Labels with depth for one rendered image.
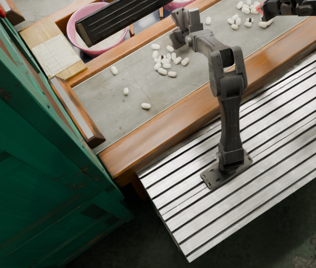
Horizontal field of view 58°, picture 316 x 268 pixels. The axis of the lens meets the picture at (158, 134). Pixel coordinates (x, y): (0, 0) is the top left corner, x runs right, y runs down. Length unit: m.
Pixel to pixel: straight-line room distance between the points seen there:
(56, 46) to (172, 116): 0.57
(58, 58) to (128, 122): 0.40
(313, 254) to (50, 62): 1.65
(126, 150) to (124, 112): 0.16
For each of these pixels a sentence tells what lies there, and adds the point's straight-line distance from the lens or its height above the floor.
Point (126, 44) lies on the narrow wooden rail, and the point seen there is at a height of 0.76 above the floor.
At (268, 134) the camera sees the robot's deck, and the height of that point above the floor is 0.67.
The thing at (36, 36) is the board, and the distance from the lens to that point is 1.37.
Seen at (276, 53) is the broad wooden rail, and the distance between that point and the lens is 1.27.
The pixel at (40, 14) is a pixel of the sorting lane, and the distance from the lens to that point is 1.51.
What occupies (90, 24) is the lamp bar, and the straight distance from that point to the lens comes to 0.88.
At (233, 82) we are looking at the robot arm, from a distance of 0.83.
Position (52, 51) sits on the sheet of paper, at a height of 0.78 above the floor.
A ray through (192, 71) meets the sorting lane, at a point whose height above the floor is 0.74.
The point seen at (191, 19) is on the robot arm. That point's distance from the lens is 1.06.
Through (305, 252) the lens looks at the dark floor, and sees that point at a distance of 1.87.
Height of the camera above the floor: 1.72
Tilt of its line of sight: 68 degrees down
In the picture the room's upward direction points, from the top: 6 degrees counter-clockwise
